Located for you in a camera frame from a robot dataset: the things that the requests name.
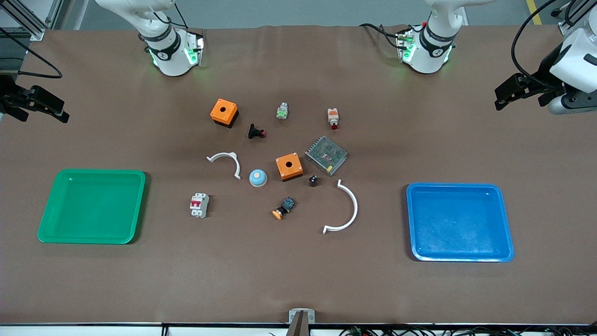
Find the white red circuit breaker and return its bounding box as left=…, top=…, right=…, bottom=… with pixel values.
left=189, top=192, right=210, bottom=219

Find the black equipment box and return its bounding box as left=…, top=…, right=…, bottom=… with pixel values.
left=0, top=37, right=31, bottom=75

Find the green plastic tray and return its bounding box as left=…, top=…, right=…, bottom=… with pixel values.
left=37, top=168, right=146, bottom=245

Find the blue plastic tray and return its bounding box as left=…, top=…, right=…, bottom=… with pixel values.
left=406, top=182, right=515, bottom=263

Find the metal mesh power supply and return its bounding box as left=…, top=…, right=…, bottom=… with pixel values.
left=305, top=135, right=348, bottom=177

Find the yellow button with blue block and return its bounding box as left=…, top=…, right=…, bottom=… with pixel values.
left=272, top=196, right=296, bottom=220

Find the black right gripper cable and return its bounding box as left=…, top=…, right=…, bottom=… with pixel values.
left=0, top=27, right=63, bottom=80

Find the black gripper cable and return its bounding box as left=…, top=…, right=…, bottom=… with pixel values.
left=511, top=0, right=576, bottom=89
left=0, top=27, right=63, bottom=80

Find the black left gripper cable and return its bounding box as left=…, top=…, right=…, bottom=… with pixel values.
left=511, top=0, right=576, bottom=89

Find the aluminium frame profile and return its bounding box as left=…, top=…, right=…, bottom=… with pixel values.
left=557, top=0, right=597, bottom=35
left=0, top=0, right=63, bottom=42

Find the black left arm base cable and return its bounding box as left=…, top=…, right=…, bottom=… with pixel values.
left=359, top=22, right=423, bottom=49

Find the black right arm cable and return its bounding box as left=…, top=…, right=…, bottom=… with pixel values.
left=152, top=0, right=188, bottom=29

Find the orange button enclosure box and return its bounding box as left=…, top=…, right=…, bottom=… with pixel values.
left=275, top=152, right=304, bottom=182
left=210, top=98, right=239, bottom=129

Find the small white curved bracket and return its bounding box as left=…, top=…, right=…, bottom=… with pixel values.
left=207, top=152, right=242, bottom=181

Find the large white curved bracket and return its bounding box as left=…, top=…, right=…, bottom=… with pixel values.
left=322, top=179, right=359, bottom=235

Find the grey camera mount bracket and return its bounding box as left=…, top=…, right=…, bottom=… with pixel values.
left=285, top=308, right=316, bottom=336

